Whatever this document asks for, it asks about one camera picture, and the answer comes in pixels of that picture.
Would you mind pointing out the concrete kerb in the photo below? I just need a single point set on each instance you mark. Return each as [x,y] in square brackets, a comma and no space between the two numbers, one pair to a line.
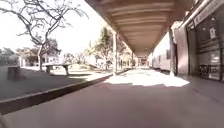
[50,94]

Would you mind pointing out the white canopy post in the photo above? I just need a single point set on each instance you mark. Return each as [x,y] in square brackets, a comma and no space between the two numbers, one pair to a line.
[115,53]

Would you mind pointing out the concrete bench table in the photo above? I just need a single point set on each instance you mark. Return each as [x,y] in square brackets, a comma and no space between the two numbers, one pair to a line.
[56,65]

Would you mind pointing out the grey concrete path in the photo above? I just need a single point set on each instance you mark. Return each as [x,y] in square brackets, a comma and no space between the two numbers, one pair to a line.
[133,106]

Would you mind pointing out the grass lawn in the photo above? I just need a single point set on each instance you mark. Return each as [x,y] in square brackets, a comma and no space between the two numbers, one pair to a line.
[33,81]

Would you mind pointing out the brown walkway canopy roof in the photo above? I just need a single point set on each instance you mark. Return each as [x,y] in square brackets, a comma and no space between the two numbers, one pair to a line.
[143,20]

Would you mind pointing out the group of trees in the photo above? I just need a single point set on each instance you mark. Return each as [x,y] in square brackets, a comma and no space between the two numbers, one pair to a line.
[50,48]

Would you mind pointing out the dark stump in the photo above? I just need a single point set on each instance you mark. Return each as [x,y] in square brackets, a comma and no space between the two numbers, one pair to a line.
[14,73]

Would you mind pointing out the bare branching tree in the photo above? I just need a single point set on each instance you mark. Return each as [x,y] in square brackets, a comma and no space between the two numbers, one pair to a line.
[39,56]

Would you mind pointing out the leafy tree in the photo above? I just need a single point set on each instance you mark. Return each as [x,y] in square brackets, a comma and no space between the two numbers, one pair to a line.
[105,43]

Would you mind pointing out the building with dark windows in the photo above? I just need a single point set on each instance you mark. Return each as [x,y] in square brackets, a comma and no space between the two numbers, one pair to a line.
[206,50]

